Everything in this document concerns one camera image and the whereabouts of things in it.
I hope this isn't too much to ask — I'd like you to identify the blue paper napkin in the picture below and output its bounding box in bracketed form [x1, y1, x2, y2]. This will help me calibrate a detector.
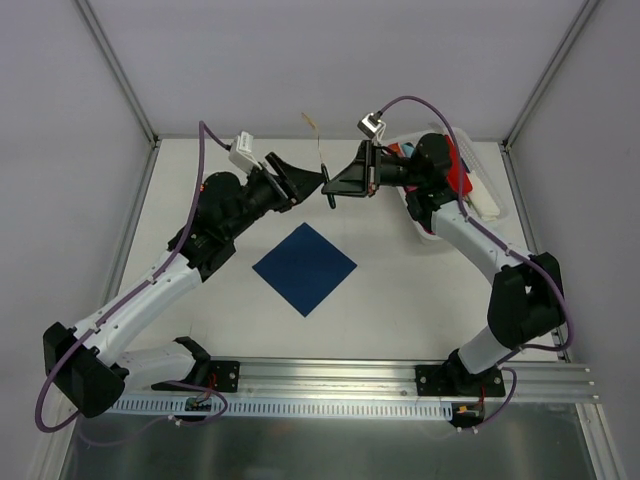
[253, 223, 357, 317]

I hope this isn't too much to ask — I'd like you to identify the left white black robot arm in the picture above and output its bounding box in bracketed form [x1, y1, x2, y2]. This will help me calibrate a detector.
[43, 153, 325, 418]

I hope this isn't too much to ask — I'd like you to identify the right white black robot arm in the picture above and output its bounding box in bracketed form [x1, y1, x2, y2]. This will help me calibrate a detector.
[322, 133, 567, 396]

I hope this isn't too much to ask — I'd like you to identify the red napkin roll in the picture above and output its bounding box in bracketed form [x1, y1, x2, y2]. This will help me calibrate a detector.
[445, 135, 473, 197]

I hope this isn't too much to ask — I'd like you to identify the white napkin roll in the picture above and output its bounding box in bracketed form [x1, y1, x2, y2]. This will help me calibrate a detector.
[469, 173, 501, 221]

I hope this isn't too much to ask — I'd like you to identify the white basket of rolls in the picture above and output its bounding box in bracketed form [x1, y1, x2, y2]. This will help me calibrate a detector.
[385, 124, 509, 227]

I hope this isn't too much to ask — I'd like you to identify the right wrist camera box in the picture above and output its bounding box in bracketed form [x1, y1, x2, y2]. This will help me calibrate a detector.
[357, 112, 386, 142]

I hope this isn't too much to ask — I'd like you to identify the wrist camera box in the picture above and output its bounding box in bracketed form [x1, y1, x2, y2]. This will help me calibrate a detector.
[228, 131, 259, 175]
[357, 112, 386, 142]

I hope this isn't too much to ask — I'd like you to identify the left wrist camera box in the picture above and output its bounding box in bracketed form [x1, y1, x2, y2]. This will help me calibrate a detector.
[228, 131, 259, 175]

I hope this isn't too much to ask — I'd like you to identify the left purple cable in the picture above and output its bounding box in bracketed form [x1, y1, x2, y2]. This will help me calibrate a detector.
[33, 120, 236, 432]

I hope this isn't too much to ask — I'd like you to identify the purple cable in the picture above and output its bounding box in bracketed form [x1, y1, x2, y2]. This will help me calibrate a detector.
[379, 94, 576, 434]
[33, 120, 236, 432]

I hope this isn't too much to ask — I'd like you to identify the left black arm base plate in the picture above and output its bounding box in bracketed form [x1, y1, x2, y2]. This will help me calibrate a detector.
[151, 359, 241, 393]

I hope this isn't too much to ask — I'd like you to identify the white slotted cable duct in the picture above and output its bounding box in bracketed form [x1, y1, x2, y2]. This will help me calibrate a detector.
[109, 394, 453, 421]

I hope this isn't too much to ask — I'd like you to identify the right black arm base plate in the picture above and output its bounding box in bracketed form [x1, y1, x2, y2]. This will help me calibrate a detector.
[414, 364, 506, 398]

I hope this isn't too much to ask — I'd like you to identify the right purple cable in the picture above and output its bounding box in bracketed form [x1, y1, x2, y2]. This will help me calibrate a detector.
[379, 94, 576, 434]

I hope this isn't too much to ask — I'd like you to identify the aluminium mounting rail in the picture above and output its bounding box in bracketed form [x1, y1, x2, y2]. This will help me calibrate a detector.
[236, 358, 600, 404]

